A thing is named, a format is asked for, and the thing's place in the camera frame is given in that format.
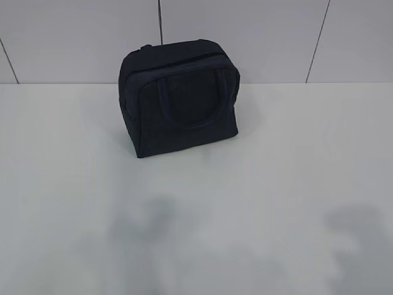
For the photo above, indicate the navy blue lunch bag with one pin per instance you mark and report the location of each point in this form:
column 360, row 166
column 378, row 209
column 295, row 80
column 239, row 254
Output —
column 177, row 96

